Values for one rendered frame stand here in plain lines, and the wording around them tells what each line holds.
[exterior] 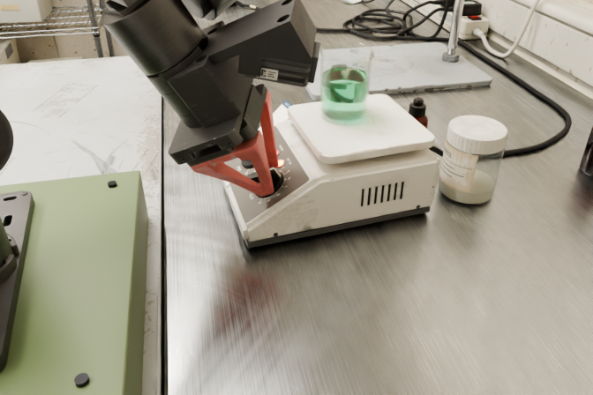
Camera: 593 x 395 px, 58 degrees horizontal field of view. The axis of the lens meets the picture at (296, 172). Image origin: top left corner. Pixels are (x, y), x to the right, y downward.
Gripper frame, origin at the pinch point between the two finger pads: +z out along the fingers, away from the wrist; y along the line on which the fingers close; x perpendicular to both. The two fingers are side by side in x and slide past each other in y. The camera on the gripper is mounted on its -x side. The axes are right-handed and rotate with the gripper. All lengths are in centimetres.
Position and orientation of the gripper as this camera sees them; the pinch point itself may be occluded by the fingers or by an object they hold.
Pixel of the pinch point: (266, 175)
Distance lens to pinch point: 50.5
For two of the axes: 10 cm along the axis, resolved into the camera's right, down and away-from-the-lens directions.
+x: -8.8, 2.6, 3.9
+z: 4.6, 6.6, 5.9
